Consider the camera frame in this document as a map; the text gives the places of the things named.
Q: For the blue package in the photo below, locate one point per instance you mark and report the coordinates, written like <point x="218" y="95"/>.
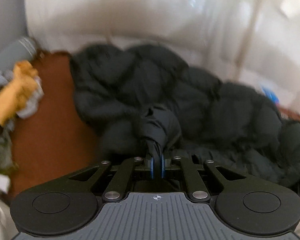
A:
<point x="270" y="95"/>

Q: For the yellow cloth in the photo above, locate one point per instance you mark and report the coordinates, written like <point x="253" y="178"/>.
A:
<point x="14" y="96"/>

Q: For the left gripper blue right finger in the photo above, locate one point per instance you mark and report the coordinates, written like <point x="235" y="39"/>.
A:
<point x="165" y="163"/>

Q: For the black puffer jacket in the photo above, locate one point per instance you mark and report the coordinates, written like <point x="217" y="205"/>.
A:
<point x="147" y="99"/>

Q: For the grey ribbed sleeve garment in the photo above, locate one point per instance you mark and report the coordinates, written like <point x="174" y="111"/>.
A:
<point x="22" y="49"/>

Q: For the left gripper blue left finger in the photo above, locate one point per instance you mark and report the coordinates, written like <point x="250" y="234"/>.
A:
<point x="149" y="165"/>

